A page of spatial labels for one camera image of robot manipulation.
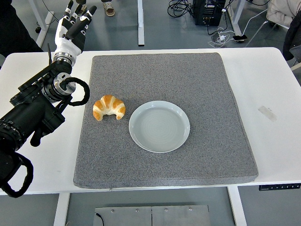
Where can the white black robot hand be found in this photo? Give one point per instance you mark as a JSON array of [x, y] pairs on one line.
[[67, 46]]

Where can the golden croissant bread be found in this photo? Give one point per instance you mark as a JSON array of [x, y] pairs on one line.
[[109, 103]]

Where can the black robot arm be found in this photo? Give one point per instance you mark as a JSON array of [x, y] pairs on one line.
[[30, 110]]

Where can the light grey round plate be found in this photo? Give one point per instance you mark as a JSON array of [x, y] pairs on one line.
[[160, 127]]

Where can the grey metal plate with screws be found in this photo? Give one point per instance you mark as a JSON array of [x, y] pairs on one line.
[[164, 216]]

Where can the small black floor object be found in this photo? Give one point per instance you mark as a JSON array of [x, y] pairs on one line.
[[37, 29]]

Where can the person's left shoe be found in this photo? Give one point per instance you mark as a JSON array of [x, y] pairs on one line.
[[83, 9]]

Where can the person's shoe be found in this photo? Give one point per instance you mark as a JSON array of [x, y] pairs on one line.
[[109, 9], [83, 9]]

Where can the black fabric cover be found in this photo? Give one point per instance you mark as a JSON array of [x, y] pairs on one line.
[[14, 28]]

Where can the person's right shoe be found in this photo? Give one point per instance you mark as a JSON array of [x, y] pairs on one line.
[[109, 9]]

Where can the white straight desk leg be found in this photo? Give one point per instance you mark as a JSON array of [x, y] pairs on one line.
[[140, 23]]

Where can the grey speckled cushion mat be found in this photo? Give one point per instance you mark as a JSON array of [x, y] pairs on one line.
[[164, 70]]

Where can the black computer case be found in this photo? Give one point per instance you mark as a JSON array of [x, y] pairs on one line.
[[209, 11]]

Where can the grey floor power strip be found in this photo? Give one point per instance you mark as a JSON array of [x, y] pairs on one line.
[[215, 37]]

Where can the white table leg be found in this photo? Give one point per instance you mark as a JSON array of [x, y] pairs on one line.
[[236, 207], [61, 209]]

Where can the black smartphone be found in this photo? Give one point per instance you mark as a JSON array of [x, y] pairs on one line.
[[240, 37]]

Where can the grey chair leg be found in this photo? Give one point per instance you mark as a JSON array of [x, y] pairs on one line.
[[256, 34]]

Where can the translucent tape strip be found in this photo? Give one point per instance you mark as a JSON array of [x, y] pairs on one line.
[[266, 113]]

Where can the beige padded jacket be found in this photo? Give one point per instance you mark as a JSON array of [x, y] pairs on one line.
[[282, 10]]

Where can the black jacket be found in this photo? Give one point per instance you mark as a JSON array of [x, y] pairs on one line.
[[291, 35]]

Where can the grey chair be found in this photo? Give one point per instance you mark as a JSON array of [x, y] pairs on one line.
[[296, 50]]

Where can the black desk control panel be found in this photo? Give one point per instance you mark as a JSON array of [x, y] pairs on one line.
[[279, 187]]

